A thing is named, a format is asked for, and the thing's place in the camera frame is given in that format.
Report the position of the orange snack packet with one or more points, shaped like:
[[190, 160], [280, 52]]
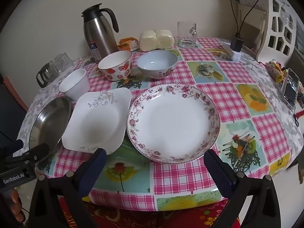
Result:
[[125, 43]]

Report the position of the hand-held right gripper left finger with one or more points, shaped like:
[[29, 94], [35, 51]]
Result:
[[95, 168]]

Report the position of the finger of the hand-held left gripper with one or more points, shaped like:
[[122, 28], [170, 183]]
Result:
[[35, 153]]

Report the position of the stainless steel thermos jug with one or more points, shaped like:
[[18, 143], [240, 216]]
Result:
[[99, 35]]

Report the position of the small white cup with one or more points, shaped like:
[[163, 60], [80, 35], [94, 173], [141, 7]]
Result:
[[76, 85]]

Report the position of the wrapped white bread buns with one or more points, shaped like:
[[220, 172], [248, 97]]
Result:
[[156, 40]]

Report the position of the clear glass mug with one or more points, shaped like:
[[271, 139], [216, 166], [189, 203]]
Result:
[[186, 34]]

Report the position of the white plastic chair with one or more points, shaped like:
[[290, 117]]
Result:
[[268, 47]]

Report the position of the pale grey bowl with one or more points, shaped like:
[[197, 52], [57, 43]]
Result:
[[156, 61]]

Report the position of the square white plate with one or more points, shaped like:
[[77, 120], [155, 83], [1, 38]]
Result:
[[99, 123]]

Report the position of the dark cabinet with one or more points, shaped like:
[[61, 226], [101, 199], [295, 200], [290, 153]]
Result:
[[11, 114]]

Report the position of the ribbed glass tumbler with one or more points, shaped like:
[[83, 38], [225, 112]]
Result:
[[59, 63], [67, 59]]

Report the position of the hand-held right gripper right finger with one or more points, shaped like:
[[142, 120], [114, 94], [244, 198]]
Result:
[[218, 173]]

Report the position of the small white box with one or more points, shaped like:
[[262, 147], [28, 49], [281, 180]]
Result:
[[234, 55]]

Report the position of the colourful candy pack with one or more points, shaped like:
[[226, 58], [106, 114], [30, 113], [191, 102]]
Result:
[[275, 72]]

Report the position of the red floral cloth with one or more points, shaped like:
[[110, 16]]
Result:
[[142, 218]]

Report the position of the strawberry print bowl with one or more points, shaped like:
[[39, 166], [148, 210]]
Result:
[[116, 64]]

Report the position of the person's left hand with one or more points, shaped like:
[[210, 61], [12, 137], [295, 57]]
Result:
[[17, 204]]

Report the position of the smartphone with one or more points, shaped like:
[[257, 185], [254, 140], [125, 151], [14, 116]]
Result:
[[291, 90]]

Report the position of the black power adapter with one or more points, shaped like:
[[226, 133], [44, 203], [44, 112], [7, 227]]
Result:
[[236, 43]]

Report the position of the pink checkered tablecloth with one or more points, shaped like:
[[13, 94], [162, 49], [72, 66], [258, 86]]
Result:
[[237, 104]]

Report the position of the glass cups in holder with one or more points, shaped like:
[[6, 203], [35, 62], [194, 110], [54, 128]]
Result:
[[47, 73]]

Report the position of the stainless steel plate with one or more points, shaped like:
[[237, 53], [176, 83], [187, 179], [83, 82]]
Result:
[[49, 123]]

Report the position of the round floral rim plate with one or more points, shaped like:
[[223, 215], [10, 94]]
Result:
[[173, 123]]

